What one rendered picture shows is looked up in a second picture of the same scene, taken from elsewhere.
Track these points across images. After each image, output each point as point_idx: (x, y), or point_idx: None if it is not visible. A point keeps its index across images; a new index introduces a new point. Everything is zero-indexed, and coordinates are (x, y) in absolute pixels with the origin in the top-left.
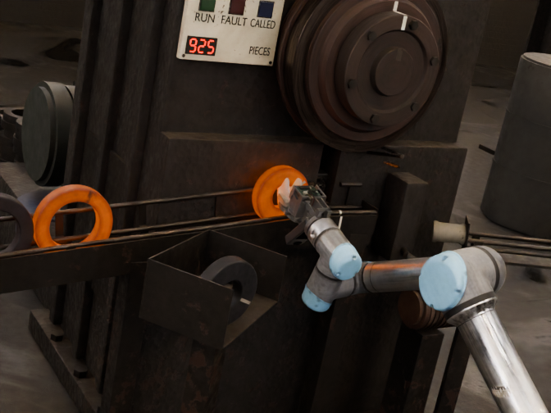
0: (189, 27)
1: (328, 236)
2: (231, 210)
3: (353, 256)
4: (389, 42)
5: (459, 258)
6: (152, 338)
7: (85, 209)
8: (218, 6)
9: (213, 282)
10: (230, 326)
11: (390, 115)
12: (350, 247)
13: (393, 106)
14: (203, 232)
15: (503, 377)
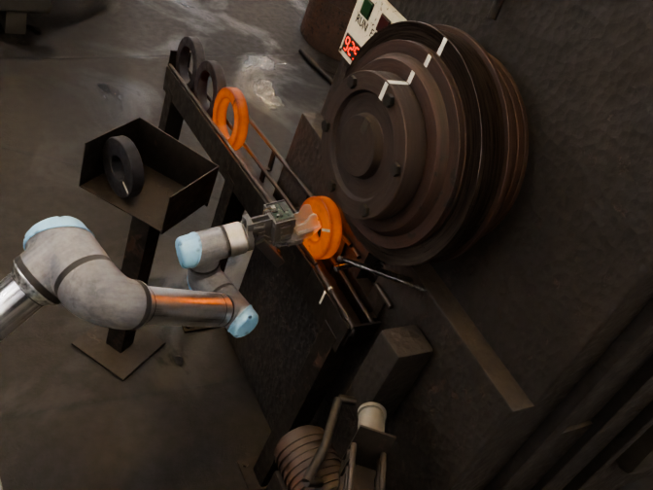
0: (351, 25)
1: (212, 227)
2: None
3: (181, 242)
4: (371, 107)
5: (55, 225)
6: (253, 268)
7: (253, 124)
8: (372, 17)
9: (98, 136)
10: (115, 195)
11: (345, 197)
12: (192, 240)
13: (356, 193)
14: (209, 160)
15: None
